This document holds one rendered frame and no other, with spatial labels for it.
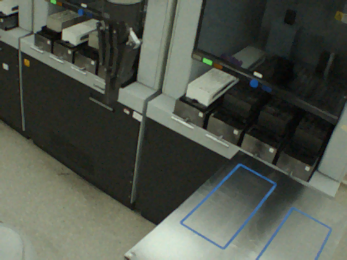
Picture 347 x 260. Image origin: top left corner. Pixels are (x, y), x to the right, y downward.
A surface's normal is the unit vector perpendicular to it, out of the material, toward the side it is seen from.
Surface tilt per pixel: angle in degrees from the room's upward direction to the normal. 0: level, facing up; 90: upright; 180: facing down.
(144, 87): 0
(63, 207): 0
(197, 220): 0
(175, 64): 90
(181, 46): 90
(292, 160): 90
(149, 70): 90
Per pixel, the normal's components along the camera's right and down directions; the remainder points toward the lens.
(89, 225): 0.15, -0.80
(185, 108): -0.55, 0.42
